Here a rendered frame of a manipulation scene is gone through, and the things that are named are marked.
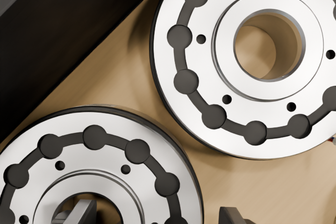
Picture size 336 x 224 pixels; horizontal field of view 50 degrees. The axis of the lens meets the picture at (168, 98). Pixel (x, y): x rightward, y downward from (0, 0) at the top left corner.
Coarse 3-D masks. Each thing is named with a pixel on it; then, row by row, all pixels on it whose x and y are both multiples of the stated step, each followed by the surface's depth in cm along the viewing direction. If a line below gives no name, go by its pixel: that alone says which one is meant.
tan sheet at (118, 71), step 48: (144, 0) 19; (96, 48) 19; (144, 48) 19; (240, 48) 19; (48, 96) 19; (96, 96) 19; (144, 96) 19; (0, 144) 19; (192, 144) 19; (240, 192) 19; (288, 192) 19
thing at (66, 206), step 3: (72, 198) 19; (66, 201) 17; (69, 201) 18; (72, 201) 19; (63, 204) 16; (66, 204) 17; (69, 204) 18; (72, 204) 19; (63, 207) 17; (66, 207) 18; (69, 207) 18; (72, 207) 19; (60, 210) 16; (63, 210) 17; (120, 222) 19
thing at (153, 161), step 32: (32, 128) 16; (64, 128) 16; (96, 128) 16; (128, 128) 16; (0, 160) 16; (32, 160) 16; (64, 160) 16; (96, 160) 16; (128, 160) 16; (160, 160) 16; (0, 192) 16; (32, 192) 16; (160, 192) 16; (192, 192) 16
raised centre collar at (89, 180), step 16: (64, 176) 16; (80, 176) 15; (96, 176) 15; (112, 176) 16; (48, 192) 15; (64, 192) 15; (80, 192) 15; (96, 192) 15; (112, 192) 15; (128, 192) 16; (48, 208) 15; (128, 208) 16
